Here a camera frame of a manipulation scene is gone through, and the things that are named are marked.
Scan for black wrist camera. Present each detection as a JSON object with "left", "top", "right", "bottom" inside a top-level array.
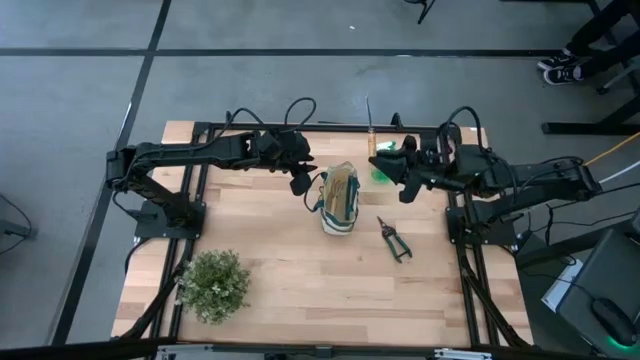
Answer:
[
  {"left": 289, "top": 172, "right": 313, "bottom": 198},
  {"left": 398, "top": 174, "right": 419, "bottom": 205}
]

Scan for grey chair leg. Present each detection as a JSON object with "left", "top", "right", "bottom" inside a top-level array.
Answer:
[{"left": 596, "top": 60, "right": 640, "bottom": 96}]

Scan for green white spray bottle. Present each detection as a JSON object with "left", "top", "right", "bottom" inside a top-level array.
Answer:
[{"left": 370, "top": 140, "right": 399, "bottom": 185}]

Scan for green handle pruning shears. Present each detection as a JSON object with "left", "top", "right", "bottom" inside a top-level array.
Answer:
[{"left": 377, "top": 216, "right": 414, "bottom": 265}]

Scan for person's leg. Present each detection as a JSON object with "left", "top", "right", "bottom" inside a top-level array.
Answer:
[
  {"left": 567, "top": 0, "right": 637, "bottom": 56},
  {"left": 579, "top": 28, "right": 640, "bottom": 78}
]

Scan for white cable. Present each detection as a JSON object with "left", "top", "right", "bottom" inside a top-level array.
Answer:
[{"left": 597, "top": 160, "right": 640, "bottom": 185}]

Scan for black desk frame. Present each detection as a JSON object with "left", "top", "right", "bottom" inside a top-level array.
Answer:
[{"left": 541, "top": 0, "right": 640, "bottom": 136}]

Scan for black floor cable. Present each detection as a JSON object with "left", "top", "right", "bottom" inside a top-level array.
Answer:
[{"left": 543, "top": 181, "right": 640, "bottom": 247}]

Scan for yellow cable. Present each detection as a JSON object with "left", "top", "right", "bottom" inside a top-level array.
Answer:
[{"left": 583, "top": 131, "right": 640, "bottom": 168}]

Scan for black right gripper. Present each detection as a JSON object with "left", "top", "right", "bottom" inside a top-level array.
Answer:
[{"left": 368, "top": 133, "right": 454, "bottom": 192}]

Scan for small green potted plant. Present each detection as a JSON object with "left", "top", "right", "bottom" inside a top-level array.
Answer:
[{"left": 174, "top": 248, "right": 253, "bottom": 326}]

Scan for beige green gardening bag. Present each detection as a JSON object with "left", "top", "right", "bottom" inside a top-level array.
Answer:
[{"left": 303, "top": 160, "right": 361, "bottom": 236}]

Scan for dark object with cable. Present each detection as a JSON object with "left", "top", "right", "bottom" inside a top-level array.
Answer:
[{"left": 0, "top": 193, "right": 34, "bottom": 254}]

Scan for black computer mouse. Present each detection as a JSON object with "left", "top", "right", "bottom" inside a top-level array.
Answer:
[{"left": 591, "top": 297, "right": 639, "bottom": 347}]

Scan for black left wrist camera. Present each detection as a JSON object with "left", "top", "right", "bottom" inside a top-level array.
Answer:
[{"left": 289, "top": 172, "right": 313, "bottom": 198}]

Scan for black chair base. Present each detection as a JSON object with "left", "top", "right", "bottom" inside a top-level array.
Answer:
[{"left": 402, "top": 0, "right": 437, "bottom": 25}]

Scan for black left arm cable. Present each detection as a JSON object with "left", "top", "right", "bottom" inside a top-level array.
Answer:
[{"left": 223, "top": 96, "right": 318, "bottom": 137}]

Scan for wooden handle metal weeder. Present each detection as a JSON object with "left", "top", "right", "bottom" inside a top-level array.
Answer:
[{"left": 364, "top": 96, "right": 378, "bottom": 158}]

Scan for black aluminium table frame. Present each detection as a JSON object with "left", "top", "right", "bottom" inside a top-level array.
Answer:
[{"left": 112, "top": 112, "right": 534, "bottom": 349}]

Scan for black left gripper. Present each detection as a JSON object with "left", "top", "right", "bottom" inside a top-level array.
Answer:
[{"left": 255, "top": 128, "right": 319, "bottom": 178}]

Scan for person's shoe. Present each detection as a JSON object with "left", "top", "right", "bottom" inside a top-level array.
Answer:
[
  {"left": 542, "top": 64, "right": 584, "bottom": 87},
  {"left": 537, "top": 49, "right": 577, "bottom": 72}
]

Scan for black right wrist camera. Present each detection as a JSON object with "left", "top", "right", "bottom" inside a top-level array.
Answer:
[{"left": 398, "top": 174, "right": 419, "bottom": 205}]

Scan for black rig bar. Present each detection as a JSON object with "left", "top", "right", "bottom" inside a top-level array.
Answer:
[{"left": 0, "top": 337, "right": 640, "bottom": 360}]

